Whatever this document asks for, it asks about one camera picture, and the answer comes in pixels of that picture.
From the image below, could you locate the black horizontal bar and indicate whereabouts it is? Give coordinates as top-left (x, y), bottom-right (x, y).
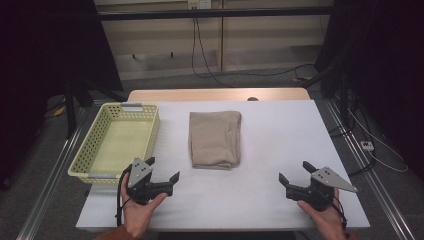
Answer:
top-left (97, 5), bottom-right (335, 22)

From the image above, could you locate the beige cloth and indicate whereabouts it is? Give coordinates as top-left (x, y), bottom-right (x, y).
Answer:
top-left (187, 110), bottom-right (243, 171)

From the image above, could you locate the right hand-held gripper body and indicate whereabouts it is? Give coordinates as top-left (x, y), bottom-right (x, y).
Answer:
top-left (285, 165), bottom-right (360, 213)

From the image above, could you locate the black cable along floor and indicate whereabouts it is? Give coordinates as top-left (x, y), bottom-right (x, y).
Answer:
top-left (194, 17), bottom-right (316, 78)

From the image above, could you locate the white wall socket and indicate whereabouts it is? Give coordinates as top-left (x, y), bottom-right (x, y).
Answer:
top-left (187, 0), bottom-right (213, 10)

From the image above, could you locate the white table board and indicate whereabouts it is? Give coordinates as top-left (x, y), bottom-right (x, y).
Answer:
top-left (75, 99), bottom-right (371, 233)

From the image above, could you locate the person's right hand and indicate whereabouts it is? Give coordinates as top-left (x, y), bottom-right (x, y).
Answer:
top-left (296, 187), bottom-right (348, 240)

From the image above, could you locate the black hanging cable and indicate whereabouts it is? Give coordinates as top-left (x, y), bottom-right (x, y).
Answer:
top-left (190, 17), bottom-right (234, 89)

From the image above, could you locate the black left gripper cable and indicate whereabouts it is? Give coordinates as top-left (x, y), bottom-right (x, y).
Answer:
top-left (114, 164), bottom-right (133, 228)

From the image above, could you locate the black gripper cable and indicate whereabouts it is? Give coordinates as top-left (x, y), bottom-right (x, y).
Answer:
top-left (114, 164), bottom-right (133, 228)
top-left (332, 195), bottom-right (349, 231)

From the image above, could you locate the black floor cable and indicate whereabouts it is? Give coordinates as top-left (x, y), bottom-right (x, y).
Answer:
top-left (328, 109), bottom-right (379, 178)

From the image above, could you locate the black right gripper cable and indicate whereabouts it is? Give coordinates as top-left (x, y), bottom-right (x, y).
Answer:
top-left (332, 195), bottom-right (349, 231)

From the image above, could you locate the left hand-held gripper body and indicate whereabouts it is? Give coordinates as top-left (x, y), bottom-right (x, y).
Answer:
top-left (125, 157), bottom-right (175, 206)

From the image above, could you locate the metal floor rail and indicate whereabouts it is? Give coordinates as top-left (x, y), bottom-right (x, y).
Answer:
top-left (15, 105), bottom-right (92, 240)
top-left (324, 99), bottom-right (417, 240)

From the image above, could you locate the white floor cable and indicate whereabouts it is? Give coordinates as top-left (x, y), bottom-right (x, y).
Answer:
top-left (346, 107), bottom-right (410, 174)

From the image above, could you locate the black stand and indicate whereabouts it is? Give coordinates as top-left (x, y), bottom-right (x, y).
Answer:
top-left (63, 77), bottom-right (128, 140)
top-left (300, 61), bottom-right (355, 130)

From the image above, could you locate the wooden table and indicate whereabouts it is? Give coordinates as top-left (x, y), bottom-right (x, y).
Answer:
top-left (127, 87), bottom-right (311, 103)

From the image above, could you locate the pale yellow plastic basket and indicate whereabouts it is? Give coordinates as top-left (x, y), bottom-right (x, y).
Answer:
top-left (67, 102), bottom-right (161, 186)

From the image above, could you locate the black curtain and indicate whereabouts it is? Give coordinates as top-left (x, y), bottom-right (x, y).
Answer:
top-left (0, 0), bottom-right (125, 189)
top-left (314, 0), bottom-right (424, 173)

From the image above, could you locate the person's left hand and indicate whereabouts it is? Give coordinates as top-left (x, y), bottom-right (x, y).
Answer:
top-left (120, 172), bottom-right (169, 240)

